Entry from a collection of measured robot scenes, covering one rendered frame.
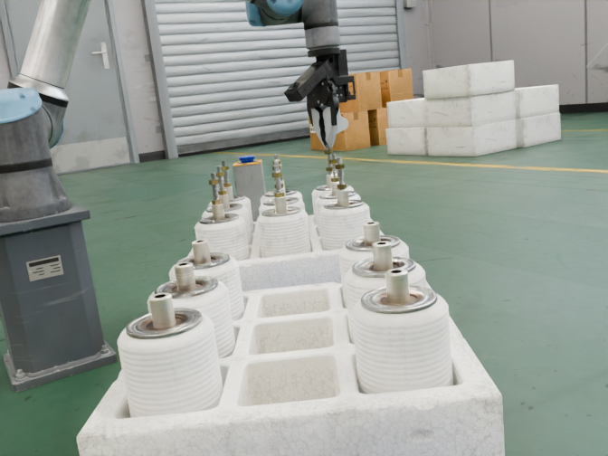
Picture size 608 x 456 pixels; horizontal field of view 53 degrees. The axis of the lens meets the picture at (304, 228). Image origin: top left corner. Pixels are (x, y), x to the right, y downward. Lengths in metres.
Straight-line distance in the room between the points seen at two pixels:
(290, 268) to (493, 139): 2.94
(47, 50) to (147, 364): 0.86
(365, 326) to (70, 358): 0.76
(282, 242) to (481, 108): 2.85
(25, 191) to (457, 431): 0.86
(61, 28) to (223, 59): 5.35
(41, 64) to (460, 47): 6.94
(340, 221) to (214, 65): 5.54
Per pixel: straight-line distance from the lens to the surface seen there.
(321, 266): 1.10
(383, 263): 0.72
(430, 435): 0.60
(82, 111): 6.21
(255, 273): 1.10
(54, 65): 1.34
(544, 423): 0.91
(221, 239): 1.12
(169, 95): 6.38
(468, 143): 3.83
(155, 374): 0.61
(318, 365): 0.69
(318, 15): 1.35
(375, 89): 5.13
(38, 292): 1.20
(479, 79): 3.83
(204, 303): 0.71
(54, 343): 1.23
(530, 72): 7.28
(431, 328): 0.59
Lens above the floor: 0.46
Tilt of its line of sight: 12 degrees down
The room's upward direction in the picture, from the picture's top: 6 degrees counter-clockwise
